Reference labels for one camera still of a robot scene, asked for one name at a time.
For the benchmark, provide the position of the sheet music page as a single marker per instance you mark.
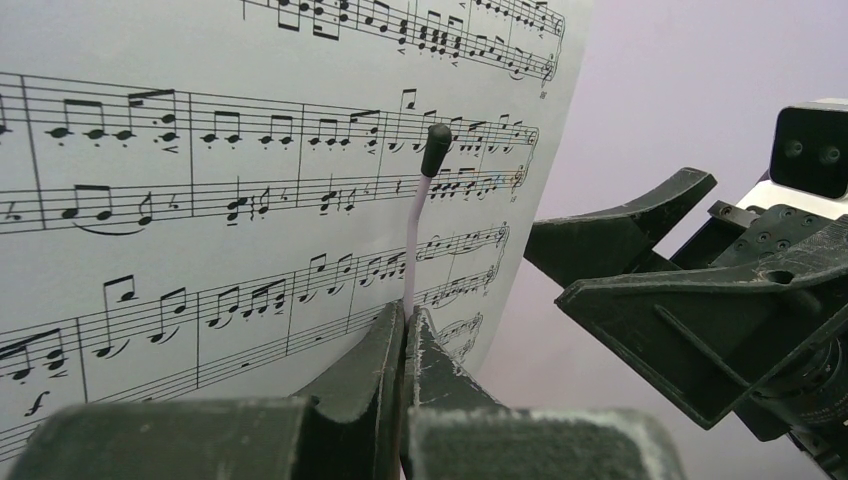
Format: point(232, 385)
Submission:
point(464, 166)

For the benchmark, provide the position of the lilac music stand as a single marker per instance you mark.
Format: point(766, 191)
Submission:
point(438, 142)

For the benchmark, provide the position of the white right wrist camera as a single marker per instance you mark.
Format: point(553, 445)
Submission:
point(808, 160)

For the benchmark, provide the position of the sheet music pages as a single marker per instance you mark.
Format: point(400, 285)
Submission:
point(189, 190)

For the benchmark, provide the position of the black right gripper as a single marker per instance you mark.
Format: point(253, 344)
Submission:
point(749, 319)

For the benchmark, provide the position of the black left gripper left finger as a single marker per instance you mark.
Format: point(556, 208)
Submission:
point(345, 424)

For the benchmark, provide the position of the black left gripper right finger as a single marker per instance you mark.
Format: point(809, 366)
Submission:
point(455, 429)

